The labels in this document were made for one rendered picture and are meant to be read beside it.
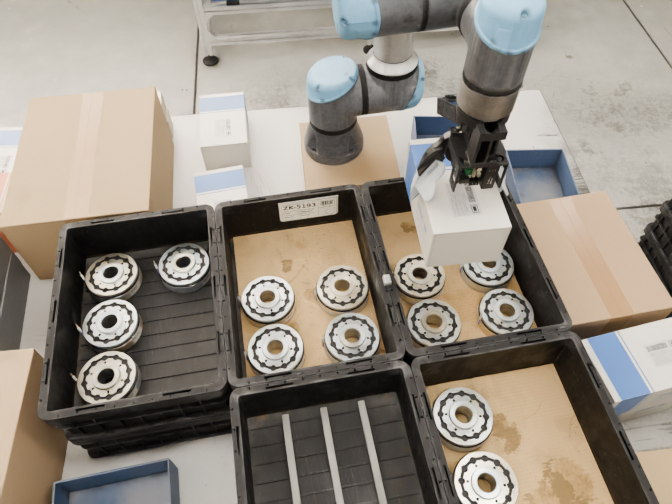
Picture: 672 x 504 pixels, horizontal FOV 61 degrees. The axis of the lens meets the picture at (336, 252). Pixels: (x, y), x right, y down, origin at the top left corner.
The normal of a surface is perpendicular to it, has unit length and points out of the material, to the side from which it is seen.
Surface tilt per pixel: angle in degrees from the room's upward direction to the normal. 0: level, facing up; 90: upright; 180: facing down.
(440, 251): 90
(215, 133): 0
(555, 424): 0
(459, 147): 0
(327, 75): 9
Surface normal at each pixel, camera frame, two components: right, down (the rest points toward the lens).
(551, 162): 0.03, 0.82
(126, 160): 0.00, -0.58
